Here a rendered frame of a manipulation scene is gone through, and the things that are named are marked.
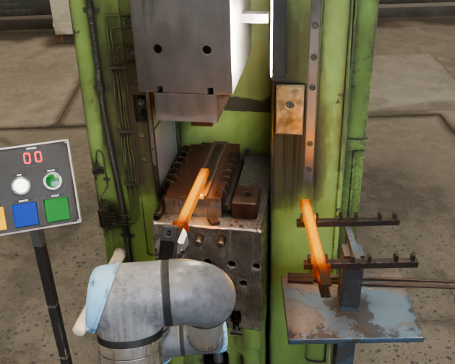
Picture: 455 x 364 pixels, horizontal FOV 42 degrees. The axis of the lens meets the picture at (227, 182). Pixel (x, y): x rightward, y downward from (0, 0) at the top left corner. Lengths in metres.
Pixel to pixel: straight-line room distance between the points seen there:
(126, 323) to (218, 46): 1.00
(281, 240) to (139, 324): 1.27
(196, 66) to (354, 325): 0.91
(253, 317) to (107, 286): 1.26
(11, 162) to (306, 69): 0.99
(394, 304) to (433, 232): 1.79
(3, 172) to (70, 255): 1.58
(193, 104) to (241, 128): 0.57
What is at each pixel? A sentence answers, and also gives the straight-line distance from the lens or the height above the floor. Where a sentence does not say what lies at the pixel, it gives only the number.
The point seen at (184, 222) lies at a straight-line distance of 1.79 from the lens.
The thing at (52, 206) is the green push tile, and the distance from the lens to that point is 2.03.
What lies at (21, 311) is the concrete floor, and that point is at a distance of 3.27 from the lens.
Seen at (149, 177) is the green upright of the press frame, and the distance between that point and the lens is 2.22.
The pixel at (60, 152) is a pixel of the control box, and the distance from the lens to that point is 2.05.
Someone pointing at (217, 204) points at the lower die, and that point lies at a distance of 2.04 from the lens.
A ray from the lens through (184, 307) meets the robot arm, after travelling 1.03.
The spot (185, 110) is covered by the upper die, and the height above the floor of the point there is 1.31.
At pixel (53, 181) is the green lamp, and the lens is 2.04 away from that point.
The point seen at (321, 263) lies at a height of 1.04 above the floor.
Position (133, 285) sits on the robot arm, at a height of 1.40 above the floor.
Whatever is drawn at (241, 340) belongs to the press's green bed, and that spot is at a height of 0.41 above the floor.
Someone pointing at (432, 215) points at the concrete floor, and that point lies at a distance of 3.89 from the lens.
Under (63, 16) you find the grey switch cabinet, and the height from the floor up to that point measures 0.31.
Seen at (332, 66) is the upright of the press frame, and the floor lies 1.42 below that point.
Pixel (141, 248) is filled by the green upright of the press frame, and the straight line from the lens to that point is 2.40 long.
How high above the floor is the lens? 2.04
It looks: 30 degrees down
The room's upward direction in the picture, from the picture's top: 2 degrees counter-clockwise
